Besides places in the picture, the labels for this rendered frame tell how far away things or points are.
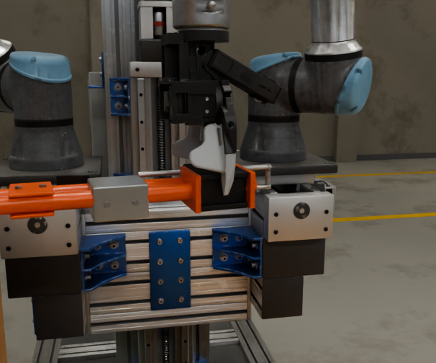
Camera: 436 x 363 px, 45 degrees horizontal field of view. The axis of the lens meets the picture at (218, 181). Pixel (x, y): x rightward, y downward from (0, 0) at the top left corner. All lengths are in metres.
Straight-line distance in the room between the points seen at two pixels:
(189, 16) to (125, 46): 0.61
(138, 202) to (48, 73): 0.49
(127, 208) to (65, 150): 0.47
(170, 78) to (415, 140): 7.51
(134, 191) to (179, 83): 0.15
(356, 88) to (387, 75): 6.74
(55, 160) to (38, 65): 0.19
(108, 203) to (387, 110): 7.29
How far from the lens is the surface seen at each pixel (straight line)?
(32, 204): 0.66
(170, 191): 0.68
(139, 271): 1.16
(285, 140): 1.15
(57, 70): 1.11
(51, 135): 1.10
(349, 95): 1.08
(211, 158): 0.67
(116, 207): 0.67
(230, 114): 0.67
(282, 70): 1.14
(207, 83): 0.68
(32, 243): 1.01
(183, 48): 0.69
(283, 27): 7.23
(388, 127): 7.88
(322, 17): 1.09
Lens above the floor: 1.23
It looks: 12 degrees down
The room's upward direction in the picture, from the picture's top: straight up
